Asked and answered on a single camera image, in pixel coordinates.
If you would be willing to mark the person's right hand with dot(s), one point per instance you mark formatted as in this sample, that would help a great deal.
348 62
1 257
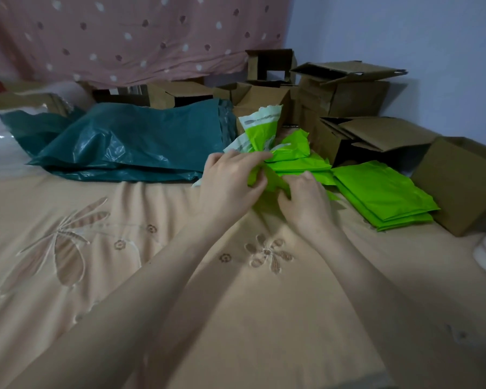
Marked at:
310 206

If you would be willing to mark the person's left hand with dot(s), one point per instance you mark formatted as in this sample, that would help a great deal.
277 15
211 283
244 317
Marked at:
222 186

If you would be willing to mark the person's left thumb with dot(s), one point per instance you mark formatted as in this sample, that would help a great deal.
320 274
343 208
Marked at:
259 185

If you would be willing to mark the person's right thumb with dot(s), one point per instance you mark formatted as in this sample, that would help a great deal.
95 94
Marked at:
284 197

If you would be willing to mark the green plastic packet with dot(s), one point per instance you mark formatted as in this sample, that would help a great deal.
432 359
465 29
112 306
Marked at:
273 179

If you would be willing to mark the person's left forearm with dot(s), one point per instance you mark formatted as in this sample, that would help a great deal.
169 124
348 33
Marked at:
117 320

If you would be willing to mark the person's right forearm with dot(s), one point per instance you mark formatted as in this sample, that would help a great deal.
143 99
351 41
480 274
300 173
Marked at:
388 315

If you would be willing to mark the loose heap of green packets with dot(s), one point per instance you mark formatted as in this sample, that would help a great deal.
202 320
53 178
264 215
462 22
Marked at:
301 160

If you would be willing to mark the open green white package bag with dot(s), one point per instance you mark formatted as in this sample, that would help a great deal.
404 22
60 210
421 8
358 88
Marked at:
261 125

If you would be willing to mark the neat stack of green packets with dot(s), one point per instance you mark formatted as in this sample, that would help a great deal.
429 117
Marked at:
382 194

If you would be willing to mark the pile of brown cardboard boxes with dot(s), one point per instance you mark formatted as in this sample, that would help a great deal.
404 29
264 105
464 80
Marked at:
348 97

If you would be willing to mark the stack of teal plastic mailers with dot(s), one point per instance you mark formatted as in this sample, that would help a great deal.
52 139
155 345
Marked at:
137 137

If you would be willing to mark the beige embroidered bedsheet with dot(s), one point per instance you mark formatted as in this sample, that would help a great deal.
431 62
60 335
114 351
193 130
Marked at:
259 332

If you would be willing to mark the pink dotted curtain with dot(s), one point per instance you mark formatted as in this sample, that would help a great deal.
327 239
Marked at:
125 32

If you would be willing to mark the flat cardboard sheet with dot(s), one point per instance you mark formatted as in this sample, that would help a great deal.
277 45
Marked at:
20 101

